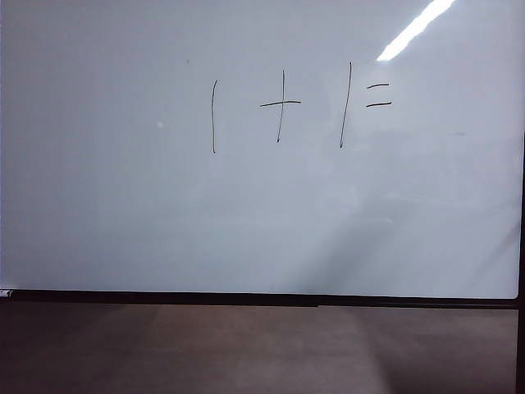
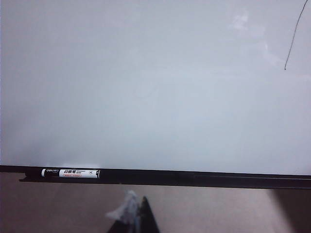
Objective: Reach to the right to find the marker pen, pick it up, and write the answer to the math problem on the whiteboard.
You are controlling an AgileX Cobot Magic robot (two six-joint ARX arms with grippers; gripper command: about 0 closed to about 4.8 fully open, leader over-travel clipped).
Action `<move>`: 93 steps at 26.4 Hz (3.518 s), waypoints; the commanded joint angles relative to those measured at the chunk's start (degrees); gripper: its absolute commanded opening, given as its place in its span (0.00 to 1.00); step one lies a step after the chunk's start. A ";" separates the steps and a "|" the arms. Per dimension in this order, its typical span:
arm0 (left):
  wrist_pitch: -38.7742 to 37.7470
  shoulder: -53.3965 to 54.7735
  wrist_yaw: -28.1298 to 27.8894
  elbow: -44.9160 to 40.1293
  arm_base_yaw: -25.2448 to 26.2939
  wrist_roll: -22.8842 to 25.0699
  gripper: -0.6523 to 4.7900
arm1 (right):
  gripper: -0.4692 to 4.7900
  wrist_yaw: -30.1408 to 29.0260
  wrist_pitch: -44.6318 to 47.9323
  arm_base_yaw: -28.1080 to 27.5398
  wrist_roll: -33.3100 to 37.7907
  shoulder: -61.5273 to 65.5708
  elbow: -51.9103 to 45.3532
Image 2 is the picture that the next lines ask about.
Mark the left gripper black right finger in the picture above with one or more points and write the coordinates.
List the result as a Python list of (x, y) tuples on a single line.
[(148, 218)]

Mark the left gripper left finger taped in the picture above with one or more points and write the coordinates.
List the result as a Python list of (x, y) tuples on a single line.
[(125, 213)]

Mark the black whiteboard marker tray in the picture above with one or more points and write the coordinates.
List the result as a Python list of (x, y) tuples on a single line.
[(194, 179)]

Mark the white marker with black cap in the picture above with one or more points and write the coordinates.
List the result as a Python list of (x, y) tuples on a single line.
[(73, 172)]

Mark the white whiteboard with handwriting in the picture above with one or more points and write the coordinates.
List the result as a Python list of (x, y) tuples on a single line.
[(145, 85)]

